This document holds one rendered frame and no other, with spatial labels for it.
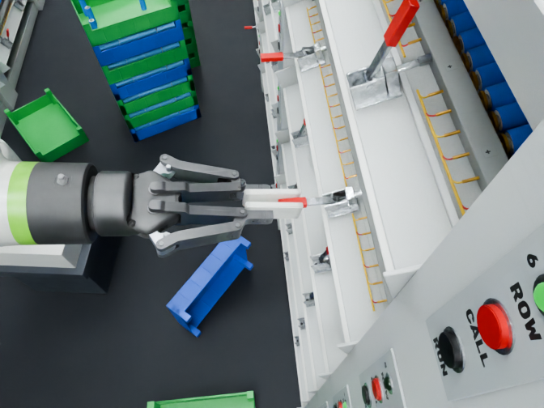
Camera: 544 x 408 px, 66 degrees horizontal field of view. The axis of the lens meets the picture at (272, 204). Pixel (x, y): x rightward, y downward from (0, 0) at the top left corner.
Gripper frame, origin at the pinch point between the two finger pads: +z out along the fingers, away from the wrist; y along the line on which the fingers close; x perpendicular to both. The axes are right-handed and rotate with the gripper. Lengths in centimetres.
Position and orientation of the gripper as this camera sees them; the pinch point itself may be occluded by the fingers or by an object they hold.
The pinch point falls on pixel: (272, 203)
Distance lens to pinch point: 51.3
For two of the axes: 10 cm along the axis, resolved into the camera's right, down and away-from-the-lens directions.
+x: 1.7, -5.1, -8.4
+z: 9.8, 0.0, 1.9
